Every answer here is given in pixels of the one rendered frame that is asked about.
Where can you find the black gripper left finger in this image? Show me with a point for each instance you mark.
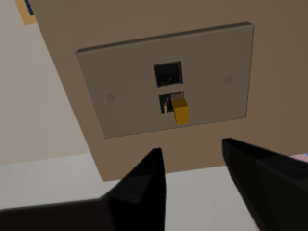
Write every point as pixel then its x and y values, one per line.
pixel 136 203

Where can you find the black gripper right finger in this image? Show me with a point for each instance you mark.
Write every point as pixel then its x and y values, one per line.
pixel 274 187

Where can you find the tan panel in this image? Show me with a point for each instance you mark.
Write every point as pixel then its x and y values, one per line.
pixel 241 65

